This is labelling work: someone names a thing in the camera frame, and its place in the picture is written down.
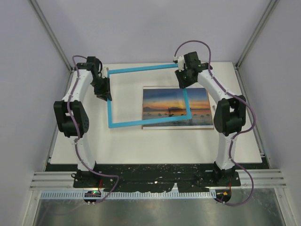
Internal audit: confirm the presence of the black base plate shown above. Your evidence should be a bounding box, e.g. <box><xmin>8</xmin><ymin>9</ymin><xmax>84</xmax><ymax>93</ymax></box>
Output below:
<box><xmin>45</xmin><ymin>163</ymin><xmax>241</xmax><ymax>193</ymax></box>

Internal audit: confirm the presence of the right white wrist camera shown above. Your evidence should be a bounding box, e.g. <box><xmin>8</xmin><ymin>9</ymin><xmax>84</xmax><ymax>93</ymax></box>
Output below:
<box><xmin>173</xmin><ymin>55</ymin><xmax>185</xmax><ymax>72</ymax></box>

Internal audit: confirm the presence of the aluminium post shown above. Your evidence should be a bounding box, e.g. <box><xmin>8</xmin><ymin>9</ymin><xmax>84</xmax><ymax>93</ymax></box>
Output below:
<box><xmin>28</xmin><ymin>0</ymin><xmax>72</xmax><ymax>72</ymax></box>
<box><xmin>235</xmin><ymin>0</ymin><xmax>280</xmax><ymax>70</ymax></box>

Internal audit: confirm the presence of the sunset photo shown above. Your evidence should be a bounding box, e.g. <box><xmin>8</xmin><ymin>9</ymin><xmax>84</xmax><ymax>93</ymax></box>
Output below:
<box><xmin>142</xmin><ymin>87</ymin><xmax>214</xmax><ymax>129</ymax></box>

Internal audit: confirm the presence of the right aluminium post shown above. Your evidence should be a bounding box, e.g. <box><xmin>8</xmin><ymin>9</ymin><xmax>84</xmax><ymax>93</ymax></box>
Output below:
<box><xmin>235</xmin><ymin>0</ymin><xmax>280</xmax><ymax>70</ymax></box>

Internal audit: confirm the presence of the perforated cable duct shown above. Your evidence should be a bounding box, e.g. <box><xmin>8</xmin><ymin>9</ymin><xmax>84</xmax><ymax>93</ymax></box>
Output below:
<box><xmin>40</xmin><ymin>190</ymin><xmax>216</xmax><ymax>200</ymax></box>

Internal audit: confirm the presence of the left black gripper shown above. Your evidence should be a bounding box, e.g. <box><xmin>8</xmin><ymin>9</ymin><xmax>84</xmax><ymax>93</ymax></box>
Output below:
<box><xmin>91</xmin><ymin>76</ymin><xmax>113</xmax><ymax>101</ymax></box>

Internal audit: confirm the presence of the left aluminium post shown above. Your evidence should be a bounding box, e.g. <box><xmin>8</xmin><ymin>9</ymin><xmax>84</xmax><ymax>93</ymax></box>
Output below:
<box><xmin>28</xmin><ymin>0</ymin><xmax>72</xmax><ymax>72</ymax></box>

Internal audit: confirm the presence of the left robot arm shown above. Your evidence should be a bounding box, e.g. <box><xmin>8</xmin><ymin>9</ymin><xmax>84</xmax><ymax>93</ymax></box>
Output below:
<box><xmin>54</xmin><ymin>56</ymin><xmax>112</xmax><ymax>187</ymax></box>

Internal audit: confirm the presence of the blue picture frame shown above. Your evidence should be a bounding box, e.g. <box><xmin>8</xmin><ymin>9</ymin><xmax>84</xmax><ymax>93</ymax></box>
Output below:
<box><xmin>107</xmin><ymin>63</ymin><xmax>192</xmax><ymax>129</ymax></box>

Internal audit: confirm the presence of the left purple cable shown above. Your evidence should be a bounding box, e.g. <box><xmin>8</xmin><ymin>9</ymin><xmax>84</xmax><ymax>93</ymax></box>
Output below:
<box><xmin>66</xmin><ymin>55</ymin><xmax>119</xmax><ymax>204</ymax></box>

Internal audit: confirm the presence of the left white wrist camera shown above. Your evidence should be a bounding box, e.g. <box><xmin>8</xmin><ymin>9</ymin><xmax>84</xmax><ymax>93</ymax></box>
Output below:
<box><xmin>101</xmin><ymin>67</ymin><xmax>109</xmax><ymax>78</ymax></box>

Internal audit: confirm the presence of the aluminium rail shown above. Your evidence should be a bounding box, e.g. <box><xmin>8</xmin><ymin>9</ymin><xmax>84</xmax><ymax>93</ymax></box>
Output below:
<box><xmin>30</xmin><ymin>169</ymin><xmax>286</xmax><ymax>191</ymax></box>

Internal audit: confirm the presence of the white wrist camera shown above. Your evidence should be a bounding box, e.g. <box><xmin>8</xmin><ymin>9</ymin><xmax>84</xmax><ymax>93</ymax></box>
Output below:
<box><xmin>173</xmin><ymin>55</ymin><xmax>185</xmax><ymax>72</ymax></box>
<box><xmin>101</xmin><ymin>67</ymin><xmax>109</xmax><ymax>78</ymax></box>

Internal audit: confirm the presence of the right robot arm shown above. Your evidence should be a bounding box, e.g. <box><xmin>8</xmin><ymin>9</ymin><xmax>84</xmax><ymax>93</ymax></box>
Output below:
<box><xmin>174</xmin><ymin>52</ymin><xmax>246</xmax><ymax>186</ymax></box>

